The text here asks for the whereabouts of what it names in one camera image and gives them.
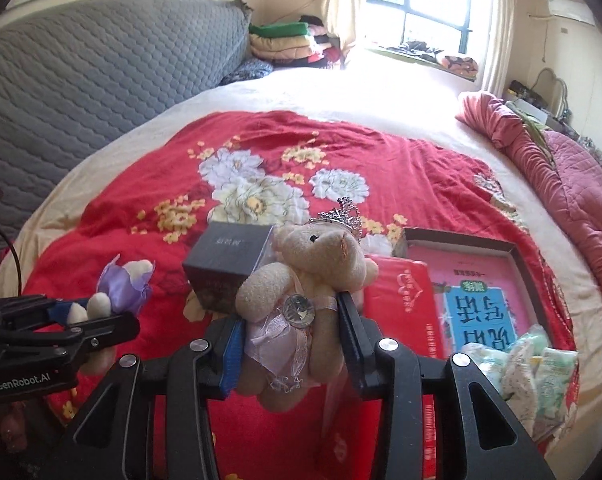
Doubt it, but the white air conditioner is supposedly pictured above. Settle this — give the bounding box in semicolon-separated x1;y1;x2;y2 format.
548;0;599;26

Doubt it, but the stack of folded clothes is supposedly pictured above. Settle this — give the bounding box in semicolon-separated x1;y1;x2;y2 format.
248;15;342;68

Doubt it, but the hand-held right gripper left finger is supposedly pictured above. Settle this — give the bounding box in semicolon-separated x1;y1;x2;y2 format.
56;317;247;480

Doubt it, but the vanity mirror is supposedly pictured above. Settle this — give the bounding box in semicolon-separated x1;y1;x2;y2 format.
506;67;572;126

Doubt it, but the pink printed cardboard tray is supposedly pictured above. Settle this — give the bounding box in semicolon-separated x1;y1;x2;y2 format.
392;227;579;441

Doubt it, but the grey quilted headboard cover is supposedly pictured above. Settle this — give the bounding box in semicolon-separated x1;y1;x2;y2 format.
0;0;249;201

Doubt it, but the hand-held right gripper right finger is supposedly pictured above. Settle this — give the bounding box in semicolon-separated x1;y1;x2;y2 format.
337;292;556;480

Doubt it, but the cream teddy bear purple dress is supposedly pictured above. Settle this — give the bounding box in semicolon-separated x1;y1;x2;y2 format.
64;254;157;376

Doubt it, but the red floral blanket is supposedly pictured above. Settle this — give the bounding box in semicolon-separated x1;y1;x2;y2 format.
0;110;582;480

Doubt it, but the red tissue pack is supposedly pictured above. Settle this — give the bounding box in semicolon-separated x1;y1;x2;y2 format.
323;254;456;480

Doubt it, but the dark patterned pillow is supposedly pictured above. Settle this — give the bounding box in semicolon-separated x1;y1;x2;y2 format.
220;57;274;86

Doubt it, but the black box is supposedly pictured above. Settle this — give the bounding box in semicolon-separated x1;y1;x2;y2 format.
182;222;277;313

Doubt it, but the patterned blanket on windowsill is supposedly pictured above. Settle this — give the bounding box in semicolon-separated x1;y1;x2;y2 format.
386;42;479;81

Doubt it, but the white floral scrunchie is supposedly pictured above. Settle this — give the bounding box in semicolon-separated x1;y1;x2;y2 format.
498;350;539;436

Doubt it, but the cream teddy bear with crown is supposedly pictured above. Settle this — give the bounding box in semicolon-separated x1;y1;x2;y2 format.
235;197;379;413

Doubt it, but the barred window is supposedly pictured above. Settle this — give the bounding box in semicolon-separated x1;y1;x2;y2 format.
363;0;496;58

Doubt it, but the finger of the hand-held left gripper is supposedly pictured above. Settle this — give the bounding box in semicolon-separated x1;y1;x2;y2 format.
0;314;142;361
0;296;89;333

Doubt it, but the pink quilt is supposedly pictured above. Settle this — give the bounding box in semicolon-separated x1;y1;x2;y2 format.
456;91;602;341

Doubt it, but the black cable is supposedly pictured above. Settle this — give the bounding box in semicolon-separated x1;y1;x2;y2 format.
0;225;25;297

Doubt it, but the cream curtain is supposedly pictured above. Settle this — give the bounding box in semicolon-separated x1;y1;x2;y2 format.
481;0;519;96
323;0;367;68

